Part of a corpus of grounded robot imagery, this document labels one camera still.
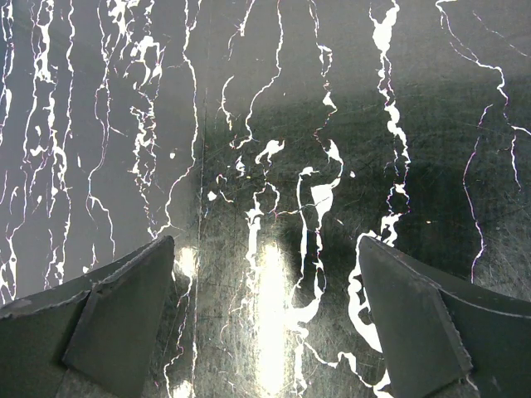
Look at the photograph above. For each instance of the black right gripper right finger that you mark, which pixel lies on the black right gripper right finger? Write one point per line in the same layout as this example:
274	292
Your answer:
440	335

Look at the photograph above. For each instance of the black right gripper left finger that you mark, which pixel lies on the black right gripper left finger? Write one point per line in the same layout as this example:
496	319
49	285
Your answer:
101	325

